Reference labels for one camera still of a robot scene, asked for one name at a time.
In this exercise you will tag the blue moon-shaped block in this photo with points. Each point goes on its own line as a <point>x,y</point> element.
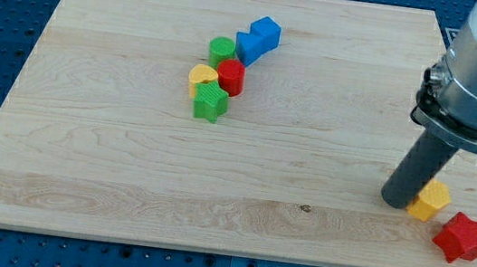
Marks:
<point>249,47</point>

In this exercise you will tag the green cylinder block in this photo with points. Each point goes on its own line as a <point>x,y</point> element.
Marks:
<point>220,49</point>

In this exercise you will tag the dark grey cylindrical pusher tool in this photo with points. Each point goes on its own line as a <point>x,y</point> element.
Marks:
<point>422,162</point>

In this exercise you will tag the green star block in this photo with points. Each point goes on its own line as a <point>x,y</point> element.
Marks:
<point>210,101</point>

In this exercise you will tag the yellow heart block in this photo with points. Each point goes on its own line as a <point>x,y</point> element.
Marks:
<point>200,73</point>

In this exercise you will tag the red star block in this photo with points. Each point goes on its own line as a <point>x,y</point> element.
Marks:
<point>458,238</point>

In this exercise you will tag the wooden board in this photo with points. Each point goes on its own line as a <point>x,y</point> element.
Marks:
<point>98,139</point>

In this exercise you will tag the yellow hexagon block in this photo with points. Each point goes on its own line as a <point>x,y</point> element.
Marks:
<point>433,198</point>

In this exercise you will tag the blue cube block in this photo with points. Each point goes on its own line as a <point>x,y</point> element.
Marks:
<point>269,31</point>

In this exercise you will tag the red cylinder block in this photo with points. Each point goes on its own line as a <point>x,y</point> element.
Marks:
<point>231,76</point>

